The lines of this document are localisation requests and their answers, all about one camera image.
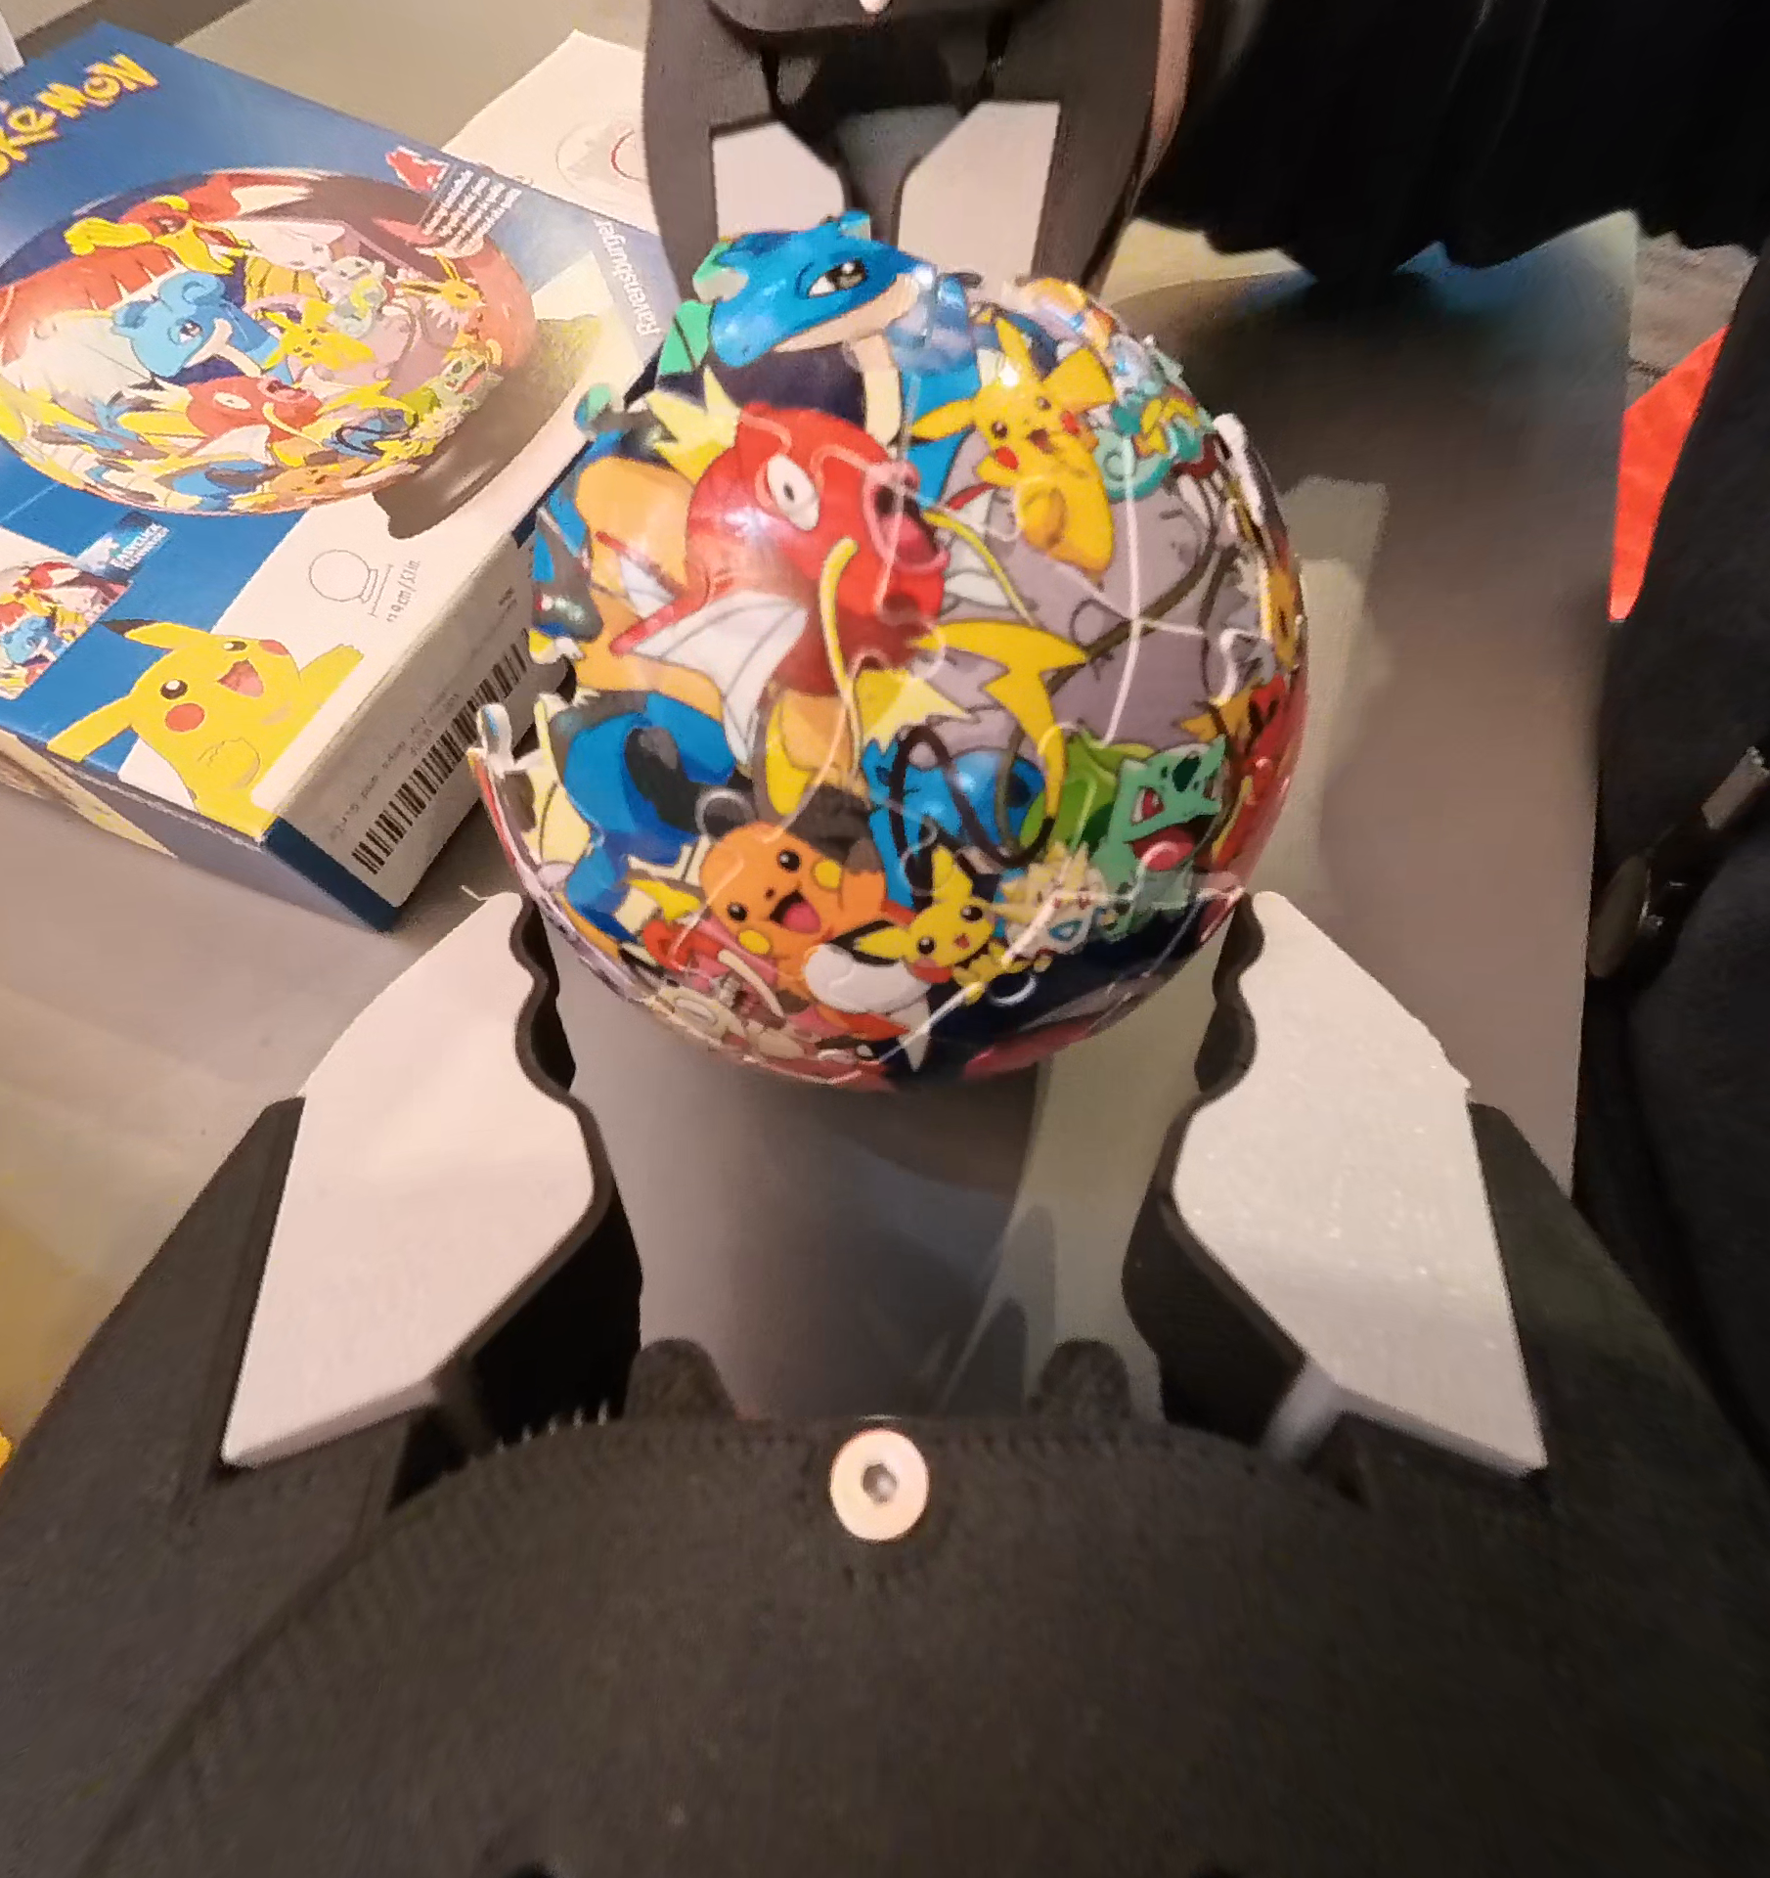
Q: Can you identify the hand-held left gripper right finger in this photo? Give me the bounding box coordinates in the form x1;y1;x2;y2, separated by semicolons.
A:
1119;888;1547;1476

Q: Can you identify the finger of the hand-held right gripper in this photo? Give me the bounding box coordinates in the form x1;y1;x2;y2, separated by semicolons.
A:
711;119;864;248
894;95;1082;286

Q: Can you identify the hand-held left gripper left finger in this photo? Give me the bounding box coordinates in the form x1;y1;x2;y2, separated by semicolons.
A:
224;892;648;1468

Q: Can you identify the colourful puzzle ball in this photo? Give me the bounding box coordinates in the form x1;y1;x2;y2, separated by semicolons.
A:
471;209;1309;1095

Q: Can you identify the person's right forearm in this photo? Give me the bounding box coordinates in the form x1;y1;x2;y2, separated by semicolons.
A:
1148;0;1770;281

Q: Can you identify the blue puzzle box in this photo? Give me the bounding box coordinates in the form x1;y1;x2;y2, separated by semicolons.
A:
0;23;684;933

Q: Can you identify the white instruction sheet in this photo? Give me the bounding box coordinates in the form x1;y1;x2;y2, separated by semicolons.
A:
447;50;666;229

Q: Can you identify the orange traffic cone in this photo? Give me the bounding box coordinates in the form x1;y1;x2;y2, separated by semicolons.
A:
1610;331;1731;625

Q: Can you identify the black strap with buckle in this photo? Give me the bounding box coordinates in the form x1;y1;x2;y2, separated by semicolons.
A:
1589;748;1770;979

